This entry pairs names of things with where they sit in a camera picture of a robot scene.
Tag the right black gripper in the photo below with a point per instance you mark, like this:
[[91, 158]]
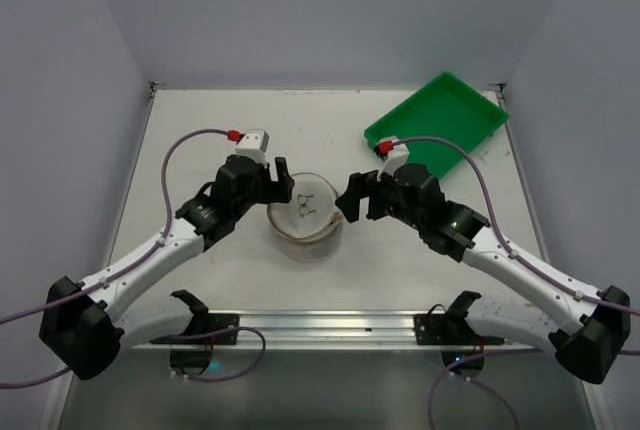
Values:
[[373, 196]]

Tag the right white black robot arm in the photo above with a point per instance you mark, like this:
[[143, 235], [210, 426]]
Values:
[[584, 327]]

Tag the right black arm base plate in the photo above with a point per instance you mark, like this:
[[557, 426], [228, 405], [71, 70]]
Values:
[[430, 327]]

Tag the green plastic tray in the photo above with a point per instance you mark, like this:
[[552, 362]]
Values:
[[447, 108]]

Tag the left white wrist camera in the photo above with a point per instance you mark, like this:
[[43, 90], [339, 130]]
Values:
[[252, 144]]

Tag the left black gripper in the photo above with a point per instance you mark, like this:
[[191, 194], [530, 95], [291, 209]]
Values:
[[270, 185]]

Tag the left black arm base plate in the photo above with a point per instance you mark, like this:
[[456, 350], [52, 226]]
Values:
[[214, 322]]

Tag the aluminium front rail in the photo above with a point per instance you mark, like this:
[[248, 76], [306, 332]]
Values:
[[325, 328]]

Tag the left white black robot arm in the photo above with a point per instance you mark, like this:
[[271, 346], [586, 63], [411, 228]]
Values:
[[87, 324]]

